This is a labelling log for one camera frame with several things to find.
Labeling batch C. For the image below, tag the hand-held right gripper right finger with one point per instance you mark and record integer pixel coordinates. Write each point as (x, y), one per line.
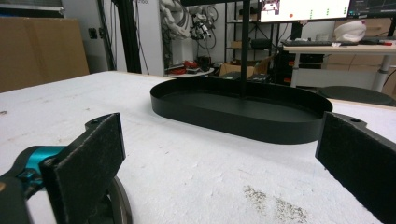
(358, 155)

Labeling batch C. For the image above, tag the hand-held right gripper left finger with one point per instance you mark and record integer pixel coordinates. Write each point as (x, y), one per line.
(84, 161)

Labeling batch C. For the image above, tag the white height-adjustable desk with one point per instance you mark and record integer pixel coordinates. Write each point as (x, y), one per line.
(339, 49)

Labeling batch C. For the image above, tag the white foam table mat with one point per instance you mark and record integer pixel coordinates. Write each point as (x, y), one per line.
(193, 180)

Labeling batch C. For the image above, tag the black keyboard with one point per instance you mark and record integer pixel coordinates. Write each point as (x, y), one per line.
(311, 43)

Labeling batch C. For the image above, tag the white cap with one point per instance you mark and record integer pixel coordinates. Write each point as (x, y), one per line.
(350, 31)

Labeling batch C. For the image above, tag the black oval tray stand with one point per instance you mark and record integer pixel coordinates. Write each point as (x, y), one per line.
(236, 124)

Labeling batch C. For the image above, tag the small round white table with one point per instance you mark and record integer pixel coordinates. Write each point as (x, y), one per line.
(191, 74)

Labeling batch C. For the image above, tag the red tool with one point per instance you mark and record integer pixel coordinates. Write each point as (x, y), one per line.
(190, 64)

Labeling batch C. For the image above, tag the black metal shelf rack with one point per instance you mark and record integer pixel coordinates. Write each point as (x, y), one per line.
(261, 43)

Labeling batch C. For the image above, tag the computer monitor with dark screen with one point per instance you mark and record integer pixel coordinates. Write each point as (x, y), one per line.
(373, 7)

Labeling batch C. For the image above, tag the open cardboard box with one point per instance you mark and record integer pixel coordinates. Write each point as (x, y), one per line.
(233, 69)

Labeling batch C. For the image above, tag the computer monitor with white screen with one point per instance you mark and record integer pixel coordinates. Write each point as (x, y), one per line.
(305, 9)

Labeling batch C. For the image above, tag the black wall socket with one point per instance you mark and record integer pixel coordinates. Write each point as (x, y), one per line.
(92, 33)

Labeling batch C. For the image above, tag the black metal frame stand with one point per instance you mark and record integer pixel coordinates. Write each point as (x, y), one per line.
(129, 37)

